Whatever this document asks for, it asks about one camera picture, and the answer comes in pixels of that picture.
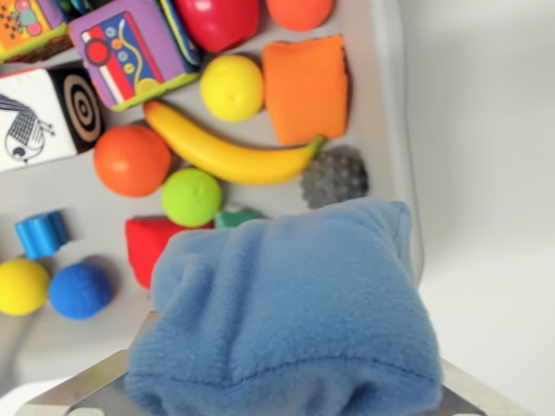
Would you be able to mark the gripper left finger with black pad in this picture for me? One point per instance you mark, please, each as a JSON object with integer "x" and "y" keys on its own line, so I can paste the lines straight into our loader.
{"x": 95, "y": 385}

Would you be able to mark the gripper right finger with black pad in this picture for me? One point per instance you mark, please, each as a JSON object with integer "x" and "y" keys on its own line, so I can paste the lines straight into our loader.
{"x": 468, "y": 398}

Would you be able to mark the light blue plush pillow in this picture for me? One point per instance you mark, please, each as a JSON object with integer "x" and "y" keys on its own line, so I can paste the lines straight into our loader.
{"x": 286, "y": 312}

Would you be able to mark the grey plastic bin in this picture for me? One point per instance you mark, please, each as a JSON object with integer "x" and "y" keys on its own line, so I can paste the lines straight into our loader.
{"x": 386, "y": 86}

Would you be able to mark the blue fuzzy ball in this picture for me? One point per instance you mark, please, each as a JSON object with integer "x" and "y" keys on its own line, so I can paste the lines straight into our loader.
{"x": 80, "y": 291}

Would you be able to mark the yellow foam ball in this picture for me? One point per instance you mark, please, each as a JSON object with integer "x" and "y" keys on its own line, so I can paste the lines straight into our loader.
{"x": 232, "y": 89}
{"x": 21, "y": 287}

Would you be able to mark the red plush block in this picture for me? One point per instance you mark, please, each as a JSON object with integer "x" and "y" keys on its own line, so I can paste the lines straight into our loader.
{"x": 147, "y": 251}

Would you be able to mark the blue plastic block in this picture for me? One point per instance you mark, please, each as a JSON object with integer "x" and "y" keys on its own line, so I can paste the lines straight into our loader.
{"x": 41, "y": 234}

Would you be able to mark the green foam ball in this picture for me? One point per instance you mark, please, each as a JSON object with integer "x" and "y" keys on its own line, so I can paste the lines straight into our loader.
{"x": 191, "y": 197}

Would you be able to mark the teal green block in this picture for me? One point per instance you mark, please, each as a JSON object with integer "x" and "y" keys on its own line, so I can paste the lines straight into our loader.
{"x": 238, "y": 216}

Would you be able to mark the orange toy fruit ball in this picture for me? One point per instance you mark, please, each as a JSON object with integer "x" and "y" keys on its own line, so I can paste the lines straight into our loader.
{"x": 132, "y": 161}

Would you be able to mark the grey bumpy rubber ball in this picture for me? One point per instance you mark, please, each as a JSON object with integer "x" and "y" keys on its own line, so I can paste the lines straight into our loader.
{"x": 334, "y": 177}

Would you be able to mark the yellow toy banana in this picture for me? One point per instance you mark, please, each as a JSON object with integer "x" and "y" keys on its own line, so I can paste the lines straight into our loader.
{"x": 234, "y": 160}

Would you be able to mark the white fabric cube with bird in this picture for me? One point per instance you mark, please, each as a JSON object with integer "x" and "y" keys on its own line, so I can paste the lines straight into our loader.
{"x": 39, "y": 121}

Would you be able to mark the purple fabric cube striped truck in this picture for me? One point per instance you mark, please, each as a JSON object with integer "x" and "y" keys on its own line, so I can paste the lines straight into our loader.
{"x": 126, "y": 52}

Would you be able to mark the orange plush cube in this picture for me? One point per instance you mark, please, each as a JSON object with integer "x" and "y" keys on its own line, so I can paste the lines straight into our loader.
{"x": 305, "y": 91}

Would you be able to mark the red toy apple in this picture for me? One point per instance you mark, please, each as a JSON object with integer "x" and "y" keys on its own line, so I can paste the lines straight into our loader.
{"x": 217, "y": 21}

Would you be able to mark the orange foam ball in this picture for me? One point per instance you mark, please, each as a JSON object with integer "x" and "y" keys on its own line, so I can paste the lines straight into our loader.
{"x": 299, "y": 13}

